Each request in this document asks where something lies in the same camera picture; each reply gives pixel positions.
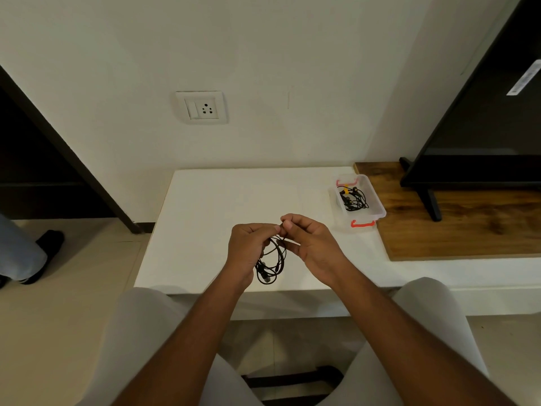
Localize black stool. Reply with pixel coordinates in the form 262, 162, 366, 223
243, 365, 345, 400

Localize person's right hand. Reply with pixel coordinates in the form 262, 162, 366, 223
281, 213, 352, 288

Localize dark brown door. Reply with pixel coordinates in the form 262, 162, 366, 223
0, 86, 117, 220

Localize white wall socket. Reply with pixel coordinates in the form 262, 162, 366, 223
175, 90, 228, 125

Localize wooden cabinet top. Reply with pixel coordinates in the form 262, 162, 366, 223
353, 161, 541, 262

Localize clear box with red clips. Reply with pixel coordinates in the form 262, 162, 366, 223
329, 174, 388, 230

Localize person's left hand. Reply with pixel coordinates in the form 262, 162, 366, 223
226, 222, 283, 286

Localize black earphones with yellow tie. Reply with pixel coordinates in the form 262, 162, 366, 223
337, 184, 370, 213

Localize black television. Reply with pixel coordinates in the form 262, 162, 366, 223
399, 0, 541, 223

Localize person's left forearm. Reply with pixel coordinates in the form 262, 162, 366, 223
112, 270, 254, 406

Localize black door frame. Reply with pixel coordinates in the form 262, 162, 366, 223
0, 65, 155, 235

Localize person's right forearm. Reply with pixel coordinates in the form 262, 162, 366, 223
329, 270, 518, 406

